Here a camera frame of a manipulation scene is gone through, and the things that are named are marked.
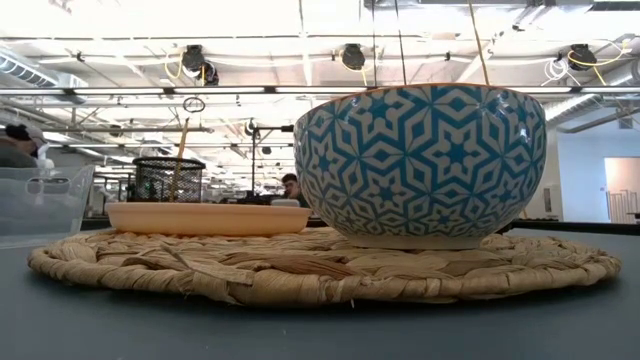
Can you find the person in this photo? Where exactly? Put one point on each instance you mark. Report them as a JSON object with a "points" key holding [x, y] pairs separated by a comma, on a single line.
{"points": [[20, 150], [292, 185]]}

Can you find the black pole stand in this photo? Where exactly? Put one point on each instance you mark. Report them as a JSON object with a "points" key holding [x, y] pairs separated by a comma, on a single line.
{"points": [[253, 160]]}

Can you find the blue patterned bowl orange inside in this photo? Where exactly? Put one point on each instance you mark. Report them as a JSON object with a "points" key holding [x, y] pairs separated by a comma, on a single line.
{"points": [[420, 165]]}

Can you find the round woven straw placemat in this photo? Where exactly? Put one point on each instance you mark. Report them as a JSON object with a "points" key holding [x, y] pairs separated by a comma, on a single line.
{"points": [[300, 280]]}

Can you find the peach round plate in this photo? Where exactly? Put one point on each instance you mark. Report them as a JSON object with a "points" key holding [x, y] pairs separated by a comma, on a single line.
{"points": [[210, 220]]}

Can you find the black mesh utensil cup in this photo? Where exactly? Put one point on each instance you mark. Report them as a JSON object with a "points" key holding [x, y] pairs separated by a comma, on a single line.
{"points": [[155, 180]]}

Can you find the clear plastic container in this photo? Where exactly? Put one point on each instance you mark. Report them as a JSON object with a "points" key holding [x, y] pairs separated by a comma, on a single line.
{"points": [[45, 215]]}

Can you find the long ceiling light rail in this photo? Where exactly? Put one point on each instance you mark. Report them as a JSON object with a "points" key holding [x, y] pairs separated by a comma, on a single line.
{"points": [[225, 90]]}

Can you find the silver ventilation duct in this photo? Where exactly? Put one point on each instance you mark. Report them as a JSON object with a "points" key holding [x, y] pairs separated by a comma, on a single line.
{"points": [[30, 70]]}

